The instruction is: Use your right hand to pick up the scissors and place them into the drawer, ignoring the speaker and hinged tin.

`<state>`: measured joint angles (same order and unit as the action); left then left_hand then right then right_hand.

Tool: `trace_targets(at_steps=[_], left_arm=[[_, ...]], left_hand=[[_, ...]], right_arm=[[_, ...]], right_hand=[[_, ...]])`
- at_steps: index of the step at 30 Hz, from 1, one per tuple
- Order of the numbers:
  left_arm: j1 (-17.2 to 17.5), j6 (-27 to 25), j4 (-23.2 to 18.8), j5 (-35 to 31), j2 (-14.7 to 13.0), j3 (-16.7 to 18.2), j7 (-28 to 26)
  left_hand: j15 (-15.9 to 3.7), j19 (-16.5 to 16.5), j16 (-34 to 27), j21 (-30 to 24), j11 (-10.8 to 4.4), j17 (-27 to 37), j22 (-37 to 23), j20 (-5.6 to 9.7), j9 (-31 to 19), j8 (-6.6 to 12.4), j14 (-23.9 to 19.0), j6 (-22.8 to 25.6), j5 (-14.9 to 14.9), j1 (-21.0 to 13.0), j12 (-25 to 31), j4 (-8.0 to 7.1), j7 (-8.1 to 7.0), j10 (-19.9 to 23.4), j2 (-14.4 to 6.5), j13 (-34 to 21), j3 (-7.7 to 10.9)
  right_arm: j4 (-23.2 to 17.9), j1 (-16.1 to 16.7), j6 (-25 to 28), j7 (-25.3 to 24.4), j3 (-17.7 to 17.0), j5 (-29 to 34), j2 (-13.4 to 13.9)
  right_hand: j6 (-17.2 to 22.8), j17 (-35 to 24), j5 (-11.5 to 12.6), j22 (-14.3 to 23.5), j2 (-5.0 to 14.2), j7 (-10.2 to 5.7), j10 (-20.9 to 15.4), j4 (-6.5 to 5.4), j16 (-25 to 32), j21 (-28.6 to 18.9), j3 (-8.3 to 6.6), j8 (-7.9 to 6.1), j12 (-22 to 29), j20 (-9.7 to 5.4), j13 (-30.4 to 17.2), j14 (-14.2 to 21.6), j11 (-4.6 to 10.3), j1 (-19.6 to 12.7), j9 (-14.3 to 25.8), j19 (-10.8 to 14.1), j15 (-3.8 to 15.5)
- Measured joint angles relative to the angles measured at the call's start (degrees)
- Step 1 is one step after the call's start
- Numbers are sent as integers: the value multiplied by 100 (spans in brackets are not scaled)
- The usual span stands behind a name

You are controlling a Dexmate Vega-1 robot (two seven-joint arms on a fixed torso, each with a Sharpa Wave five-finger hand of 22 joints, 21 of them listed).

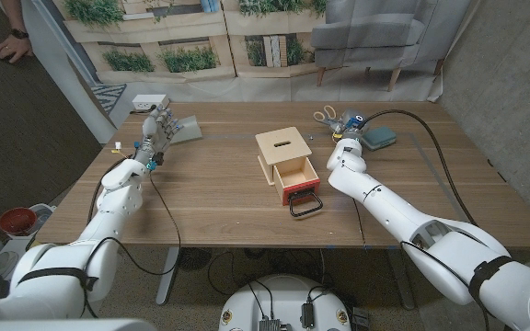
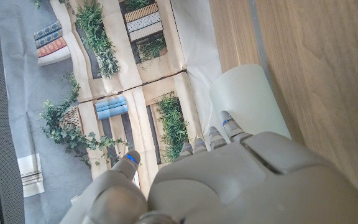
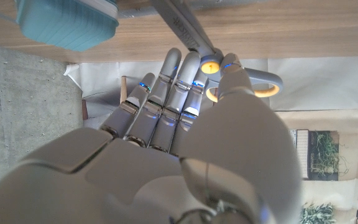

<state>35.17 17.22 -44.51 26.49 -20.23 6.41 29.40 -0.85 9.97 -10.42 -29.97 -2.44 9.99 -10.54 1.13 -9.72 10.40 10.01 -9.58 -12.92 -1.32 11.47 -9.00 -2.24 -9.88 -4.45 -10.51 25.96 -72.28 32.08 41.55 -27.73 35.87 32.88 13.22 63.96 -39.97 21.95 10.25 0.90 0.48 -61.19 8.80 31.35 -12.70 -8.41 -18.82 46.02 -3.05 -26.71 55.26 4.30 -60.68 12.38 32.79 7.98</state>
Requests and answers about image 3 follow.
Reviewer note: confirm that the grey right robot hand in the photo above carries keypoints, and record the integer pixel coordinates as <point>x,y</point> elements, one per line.
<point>135,180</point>

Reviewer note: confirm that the teal hinged tin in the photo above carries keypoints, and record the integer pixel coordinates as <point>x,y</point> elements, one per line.
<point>67,25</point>

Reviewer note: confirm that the grey tape outline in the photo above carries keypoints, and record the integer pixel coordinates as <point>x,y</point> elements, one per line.
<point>135,12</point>

